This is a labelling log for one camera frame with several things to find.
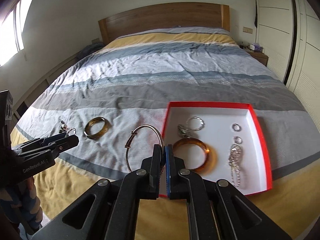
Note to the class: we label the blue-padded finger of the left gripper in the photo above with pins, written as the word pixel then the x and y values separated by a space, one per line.
pixel 54 148

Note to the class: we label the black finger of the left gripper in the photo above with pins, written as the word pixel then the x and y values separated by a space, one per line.
pixel 38 143

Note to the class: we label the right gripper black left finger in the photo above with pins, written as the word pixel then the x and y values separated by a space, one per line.
pixel 149 175

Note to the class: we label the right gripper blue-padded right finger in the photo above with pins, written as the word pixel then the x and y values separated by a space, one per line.
pixel 178 186

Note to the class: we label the beaded charm earrings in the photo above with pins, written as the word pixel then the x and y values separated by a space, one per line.
pixel 67 131

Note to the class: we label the dark olive jade bangle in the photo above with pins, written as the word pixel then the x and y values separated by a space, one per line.
pixel 96 128

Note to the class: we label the amber translucent bangle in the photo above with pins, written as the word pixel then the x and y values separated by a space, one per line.
pixel 197 155

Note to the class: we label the thin silver bangle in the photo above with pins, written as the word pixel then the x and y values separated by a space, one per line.
pixel 142 144

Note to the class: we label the patterned sleeve forearm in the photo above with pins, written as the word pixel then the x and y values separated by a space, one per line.
pixel 21 207

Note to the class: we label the low wooden side cabinet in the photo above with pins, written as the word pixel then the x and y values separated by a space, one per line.
pixel 39 87

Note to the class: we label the red shallow box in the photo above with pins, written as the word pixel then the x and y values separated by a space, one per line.
pixel 233 130

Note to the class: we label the striped duvet cover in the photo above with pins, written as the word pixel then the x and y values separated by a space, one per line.
pixel 131 81

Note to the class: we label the dark clothes pile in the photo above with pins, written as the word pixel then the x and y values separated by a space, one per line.
pixel 89 49

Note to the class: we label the window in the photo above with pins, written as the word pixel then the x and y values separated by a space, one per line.
pixel 13 17

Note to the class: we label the wooden headboard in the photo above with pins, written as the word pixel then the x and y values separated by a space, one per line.
pixel 165 15

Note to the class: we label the wooden nightstand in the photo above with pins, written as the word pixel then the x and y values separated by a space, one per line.
pixel 259 56

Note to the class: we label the tissue box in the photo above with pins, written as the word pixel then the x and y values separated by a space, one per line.
pixel 255 47

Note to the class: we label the white wardrobe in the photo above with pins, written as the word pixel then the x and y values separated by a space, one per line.
pixel 288 31

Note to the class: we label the wall switch plate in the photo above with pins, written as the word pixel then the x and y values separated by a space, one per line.
pixel 247 30

